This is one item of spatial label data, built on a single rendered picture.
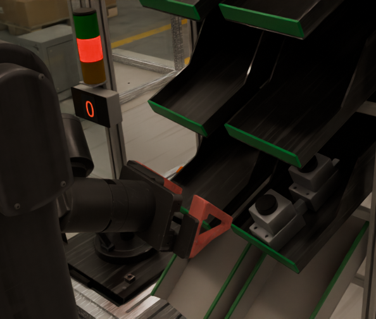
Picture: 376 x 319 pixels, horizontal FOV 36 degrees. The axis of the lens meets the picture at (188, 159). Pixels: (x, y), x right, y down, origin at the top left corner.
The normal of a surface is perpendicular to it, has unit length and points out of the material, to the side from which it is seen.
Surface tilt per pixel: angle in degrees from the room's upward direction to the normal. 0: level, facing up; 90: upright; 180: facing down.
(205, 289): 45
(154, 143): 0
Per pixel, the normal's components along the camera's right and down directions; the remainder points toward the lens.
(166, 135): -0.07, -0.88
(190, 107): -0.40, -0.65
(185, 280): -0.62, -0.39
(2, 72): -0.22, -0.78
